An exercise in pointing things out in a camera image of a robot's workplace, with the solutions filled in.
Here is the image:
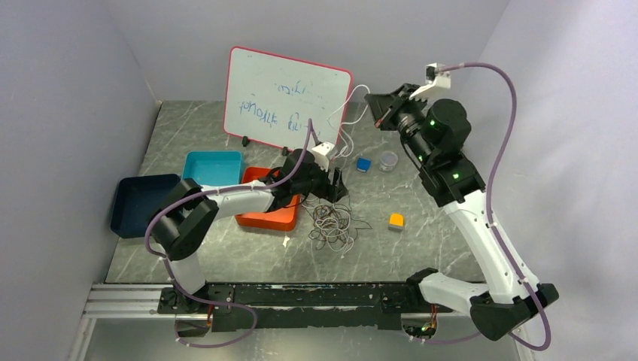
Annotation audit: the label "orange small block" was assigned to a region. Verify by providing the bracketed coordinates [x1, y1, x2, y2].
[388, 213, 405, 232]

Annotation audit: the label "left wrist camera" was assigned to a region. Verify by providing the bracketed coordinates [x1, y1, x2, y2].
[311, 141, 337, 161]

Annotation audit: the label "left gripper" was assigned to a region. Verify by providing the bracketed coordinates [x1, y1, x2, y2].
[293, 159, 348, 204]

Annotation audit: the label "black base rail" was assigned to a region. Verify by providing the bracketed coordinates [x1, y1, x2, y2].
[156, 281, 448, 332]

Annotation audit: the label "dark blue tray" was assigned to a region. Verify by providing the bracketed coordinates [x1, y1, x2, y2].
[110, 174, 181, 238]

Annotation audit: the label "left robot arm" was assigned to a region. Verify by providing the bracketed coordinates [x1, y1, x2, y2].
[144, 143, 348, 314]

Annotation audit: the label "pink framed whiteboard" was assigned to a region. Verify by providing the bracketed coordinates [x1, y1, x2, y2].
[223, 47, 354, 150]

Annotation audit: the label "blue small block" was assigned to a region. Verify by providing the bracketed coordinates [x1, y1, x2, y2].
[356, 157, 372, 173]

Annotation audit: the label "brown cables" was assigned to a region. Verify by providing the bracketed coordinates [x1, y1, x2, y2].
[299, 196, 372, 257]

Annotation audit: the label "white cable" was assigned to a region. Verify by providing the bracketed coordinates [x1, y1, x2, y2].
[326, 84, 372, 160]

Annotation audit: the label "clear plastic cup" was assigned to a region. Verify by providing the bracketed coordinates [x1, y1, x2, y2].
[379, 150, 399, 172]

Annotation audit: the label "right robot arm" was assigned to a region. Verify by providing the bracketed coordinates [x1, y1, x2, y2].
[364, 83, 559, 341]

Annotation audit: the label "light blue tray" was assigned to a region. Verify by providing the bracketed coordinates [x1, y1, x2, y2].
[181, 150, 244, 186]

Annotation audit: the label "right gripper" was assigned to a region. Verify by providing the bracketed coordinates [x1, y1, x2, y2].
[364, 83, 435, 165]

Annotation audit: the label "orange tray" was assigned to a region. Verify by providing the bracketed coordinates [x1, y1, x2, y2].
[235, 166, 302, 232]

